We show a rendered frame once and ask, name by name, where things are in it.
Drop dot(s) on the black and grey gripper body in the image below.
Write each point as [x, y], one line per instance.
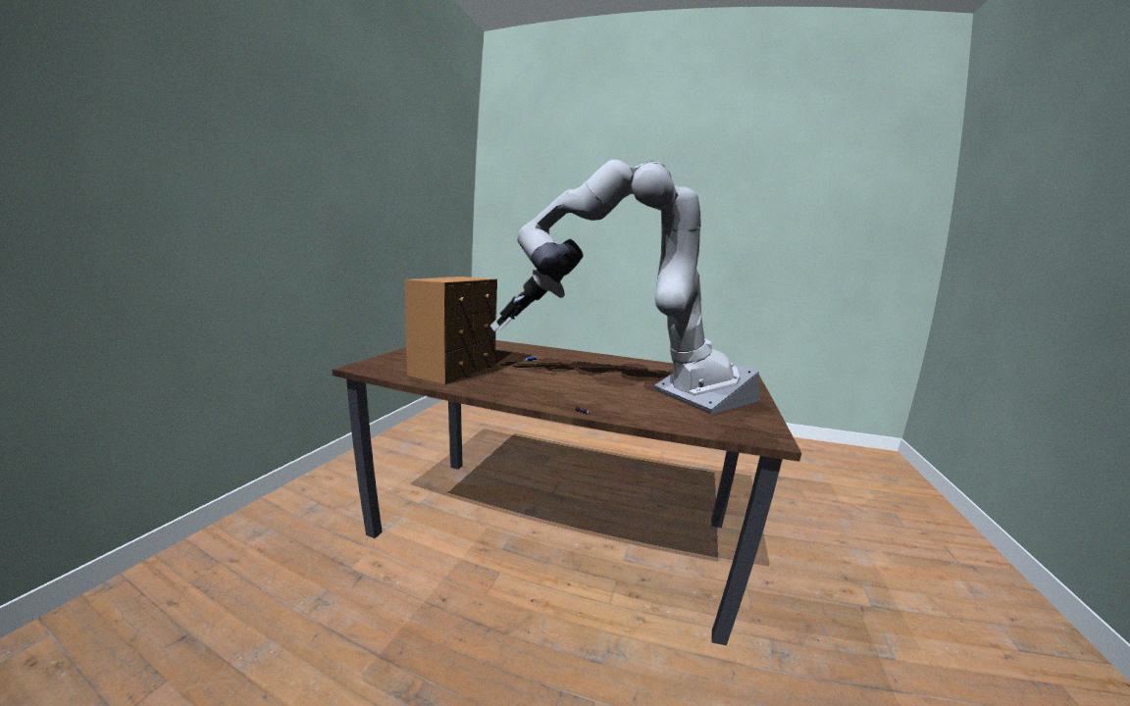
[531, 289]

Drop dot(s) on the brown wooden drawer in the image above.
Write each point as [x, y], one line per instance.
[455, 362]
[458, 299]
[481, 325]
[484, 295]
[454, 331]
[483, 354]

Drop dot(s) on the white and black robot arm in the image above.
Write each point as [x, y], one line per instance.
[697, 367]

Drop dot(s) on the wooden chest of drawers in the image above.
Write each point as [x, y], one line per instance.
[425, 327]

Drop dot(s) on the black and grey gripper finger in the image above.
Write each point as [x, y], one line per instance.
[508, 311]
[516, 313]

